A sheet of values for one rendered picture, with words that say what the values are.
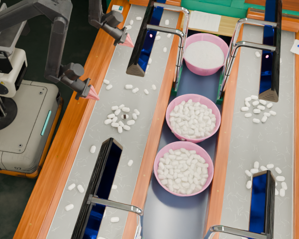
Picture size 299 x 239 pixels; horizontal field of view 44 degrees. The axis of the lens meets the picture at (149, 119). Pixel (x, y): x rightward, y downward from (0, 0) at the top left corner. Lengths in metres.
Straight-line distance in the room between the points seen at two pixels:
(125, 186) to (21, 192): 1.04
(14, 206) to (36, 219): 0.90
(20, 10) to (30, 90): 1.26
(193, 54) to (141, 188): 0.85
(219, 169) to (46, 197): 0.76
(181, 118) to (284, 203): 0.61
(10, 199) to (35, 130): 0.47
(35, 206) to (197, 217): 0.69
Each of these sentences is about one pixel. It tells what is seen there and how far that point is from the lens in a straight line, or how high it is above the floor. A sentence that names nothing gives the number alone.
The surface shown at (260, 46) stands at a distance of 1.69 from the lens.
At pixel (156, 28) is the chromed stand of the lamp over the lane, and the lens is 1.68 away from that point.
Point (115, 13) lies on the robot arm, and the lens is 1.90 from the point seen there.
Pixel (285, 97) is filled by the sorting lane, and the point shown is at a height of 0.74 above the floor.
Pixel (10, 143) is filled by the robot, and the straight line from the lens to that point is 2.41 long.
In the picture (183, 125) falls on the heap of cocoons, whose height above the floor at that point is 0.74.
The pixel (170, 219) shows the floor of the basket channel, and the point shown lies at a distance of 1.69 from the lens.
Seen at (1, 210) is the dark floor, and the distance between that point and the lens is 2.55.
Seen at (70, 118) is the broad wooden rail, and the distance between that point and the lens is 1.82.
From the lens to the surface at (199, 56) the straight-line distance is 2.11.
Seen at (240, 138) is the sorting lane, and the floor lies 0.74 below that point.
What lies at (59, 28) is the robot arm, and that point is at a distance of 1.36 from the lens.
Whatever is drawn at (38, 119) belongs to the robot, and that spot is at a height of 0.28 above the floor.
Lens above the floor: 2.28
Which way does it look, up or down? 57 degrees down
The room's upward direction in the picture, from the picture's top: 3 degrees clockwise
